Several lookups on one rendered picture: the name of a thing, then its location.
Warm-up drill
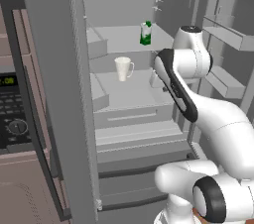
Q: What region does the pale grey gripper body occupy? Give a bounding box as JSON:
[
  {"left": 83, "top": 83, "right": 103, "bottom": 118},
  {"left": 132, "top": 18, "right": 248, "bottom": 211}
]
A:
[{"left": 150, "top": 67, "right": 173, "bottom": 92}]

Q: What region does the grey fridge crisper drawer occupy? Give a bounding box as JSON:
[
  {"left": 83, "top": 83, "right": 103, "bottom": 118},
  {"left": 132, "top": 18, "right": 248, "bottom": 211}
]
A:
[{"left": 93, "top": 101, "right": 178, "bottom": 130}]

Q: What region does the green and white milk carton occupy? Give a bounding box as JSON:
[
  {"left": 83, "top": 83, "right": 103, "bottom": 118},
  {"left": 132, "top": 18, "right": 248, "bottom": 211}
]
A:
[{"left": 139, "top": 20, "right": 154, "bottom": 47}]

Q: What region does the grey fridge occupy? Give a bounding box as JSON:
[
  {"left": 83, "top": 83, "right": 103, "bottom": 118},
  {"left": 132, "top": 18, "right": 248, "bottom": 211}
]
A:
[{"left": 70, "top": 0, "right": 226, "bottom": 212}]

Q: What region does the grey fridge door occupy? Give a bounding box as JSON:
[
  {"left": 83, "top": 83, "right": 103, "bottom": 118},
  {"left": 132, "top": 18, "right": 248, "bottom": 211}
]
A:
[
  {"left": 18, "top": 0, "right": 102, "bottom": 224},
  {"left": 197, "top": 0, "right": 254, "bottom": 120}
]

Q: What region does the white mug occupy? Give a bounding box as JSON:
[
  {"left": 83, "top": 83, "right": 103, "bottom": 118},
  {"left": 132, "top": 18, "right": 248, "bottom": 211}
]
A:
[{"left": 114, "top": 56, "right": 136, "bottom": 82}]

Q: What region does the grey door bin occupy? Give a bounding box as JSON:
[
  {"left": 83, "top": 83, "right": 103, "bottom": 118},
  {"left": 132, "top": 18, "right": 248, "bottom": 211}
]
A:
[
  {"left": 205, "top": 65, "right": 248, "bottom": 100},
  {"left": 89, "top": 72, "right": 111, "bottom": 113},
  {"left": 85, "top": 27, "right": 109, "bottom": 59},
  {"left": 201, "top": 15, "right": 254, "bottom": 53}
]

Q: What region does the grey freezer drawer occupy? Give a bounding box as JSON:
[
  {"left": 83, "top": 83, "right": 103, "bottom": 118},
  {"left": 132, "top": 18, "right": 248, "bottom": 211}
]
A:
[{"left": 96, "top": 155, "right": 199, "bottom": 212}]

